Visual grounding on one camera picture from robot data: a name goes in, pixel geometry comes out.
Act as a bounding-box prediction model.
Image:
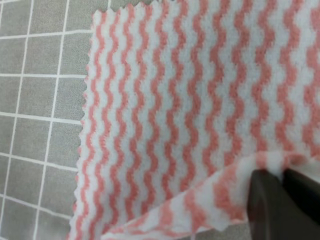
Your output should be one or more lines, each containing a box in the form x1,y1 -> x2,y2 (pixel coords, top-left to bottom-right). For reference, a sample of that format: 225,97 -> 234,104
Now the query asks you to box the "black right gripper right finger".
282,169 -> 320,225

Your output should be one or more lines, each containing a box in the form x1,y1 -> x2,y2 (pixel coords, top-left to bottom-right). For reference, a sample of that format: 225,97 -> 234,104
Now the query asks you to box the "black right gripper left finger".
246,170 -> 320,240

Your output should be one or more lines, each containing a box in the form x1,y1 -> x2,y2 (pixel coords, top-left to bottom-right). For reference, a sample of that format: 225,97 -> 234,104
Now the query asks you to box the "pink white wavy towel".
68,0 -> 320,240

